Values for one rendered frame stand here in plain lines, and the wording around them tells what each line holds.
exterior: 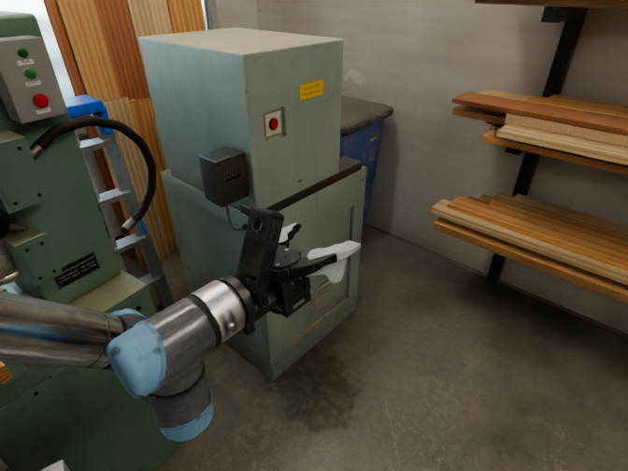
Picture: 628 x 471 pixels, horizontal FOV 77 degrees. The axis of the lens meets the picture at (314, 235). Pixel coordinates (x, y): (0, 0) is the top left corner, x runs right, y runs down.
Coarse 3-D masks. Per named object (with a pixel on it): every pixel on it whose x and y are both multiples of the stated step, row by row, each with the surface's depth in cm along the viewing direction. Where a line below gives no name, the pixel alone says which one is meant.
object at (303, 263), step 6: (306, 258) 56; (318, 258) 56; (324, 258) 56; (330, 258) 56; (294, 264) 55; (300, 264) 55; (306, 264) 55; (312, 264) 55; (318, 264) 55; (324, 264) 56; (294, 270) 55; (300, 270) 55; (306, 270) 55; (312, 270) 55
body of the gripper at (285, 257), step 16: (288, 256) 57; (272, 272) 55; (288, 272) 54; (240, 288) 51; (272, 288) 56; (288, 288) 56; (304, 288) 59; (256, 304) 55; (272, 304) 57; (288, 304) 57; (304, 304) 59; (256, 320) 55
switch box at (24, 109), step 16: (0, 48) 78; (16, 48) 80; (32, 48) 82; (0, 64) 79; (16, 64) 81; (32, 64) 83; (48, 64) 85; (0, 80) 81; (16, 80) 82; (32, 80) 84; (48, 80) 86; (0, 96) 85; (16, 96) 82; (32, 96) 85; (48, 96) 87; (16, 112) 84; (32, 112) 86; (48, 112) 88; (64, 112) 91
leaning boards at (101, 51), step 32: (64, 0) 191; (96, 0) 204; (128, 0) 213; (160, 0) 227; (192, 0) 237; (64, 32) 198; (96, 32) 205; (128, 32) 219; (160, 32) 233; (64, 64) 203; (96, 64) 210; (128, 64) 225; (96, 96) 215; (128, 96) 230; (128, 160) 226; (160, 160) 244; (160, 192) 251; (160, 224) 254; (160, 256) 258
